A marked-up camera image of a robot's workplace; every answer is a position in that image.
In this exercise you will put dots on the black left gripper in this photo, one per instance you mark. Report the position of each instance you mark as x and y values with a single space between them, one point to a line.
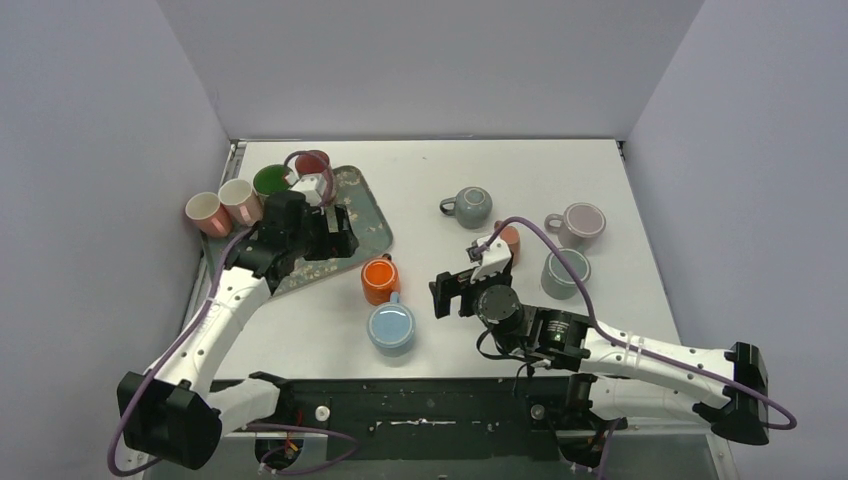
333 238

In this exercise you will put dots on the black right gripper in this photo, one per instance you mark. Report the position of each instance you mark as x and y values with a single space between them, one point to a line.
450 285

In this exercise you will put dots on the faceted pink mug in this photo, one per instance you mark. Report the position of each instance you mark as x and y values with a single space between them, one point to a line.
241 202

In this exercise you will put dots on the cream floral mug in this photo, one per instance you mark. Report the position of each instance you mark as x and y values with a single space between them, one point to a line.
273 179

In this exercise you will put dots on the salmon dotted mug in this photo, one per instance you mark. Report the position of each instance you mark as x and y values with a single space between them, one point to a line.
511 237

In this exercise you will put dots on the speckled dark pink mug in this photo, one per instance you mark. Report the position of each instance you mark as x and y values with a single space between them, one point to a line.
313 162

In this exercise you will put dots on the smooth pink mug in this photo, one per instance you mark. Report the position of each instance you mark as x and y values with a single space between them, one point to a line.
208 214

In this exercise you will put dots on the orange mug black handle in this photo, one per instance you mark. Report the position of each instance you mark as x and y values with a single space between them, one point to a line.
380 279

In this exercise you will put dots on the light blue ribbed mug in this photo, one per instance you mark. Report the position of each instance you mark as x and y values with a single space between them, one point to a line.
391 327

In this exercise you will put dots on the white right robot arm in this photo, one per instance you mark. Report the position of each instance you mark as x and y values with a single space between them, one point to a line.
619 374

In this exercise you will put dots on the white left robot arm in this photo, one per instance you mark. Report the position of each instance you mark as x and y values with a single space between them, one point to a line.
199 358

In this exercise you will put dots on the grey-green mug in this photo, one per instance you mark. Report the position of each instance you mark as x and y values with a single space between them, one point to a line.
555 280

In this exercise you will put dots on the grey-blue round mug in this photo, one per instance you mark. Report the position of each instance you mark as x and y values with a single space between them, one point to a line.
471 207

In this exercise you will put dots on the lilac ribbed mug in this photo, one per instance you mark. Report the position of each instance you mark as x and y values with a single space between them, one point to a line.
578 227

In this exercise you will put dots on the blue floral blossom tray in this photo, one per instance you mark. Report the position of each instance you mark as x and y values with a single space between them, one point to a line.
368 222

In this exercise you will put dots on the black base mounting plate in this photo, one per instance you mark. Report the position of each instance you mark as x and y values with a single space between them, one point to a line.
407 419

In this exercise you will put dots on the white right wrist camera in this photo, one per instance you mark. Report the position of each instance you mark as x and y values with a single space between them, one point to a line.
490 258

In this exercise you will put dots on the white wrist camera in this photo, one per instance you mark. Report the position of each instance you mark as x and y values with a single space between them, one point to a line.
314 187
490 258

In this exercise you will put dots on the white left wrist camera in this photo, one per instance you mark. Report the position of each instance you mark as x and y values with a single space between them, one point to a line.
314 187

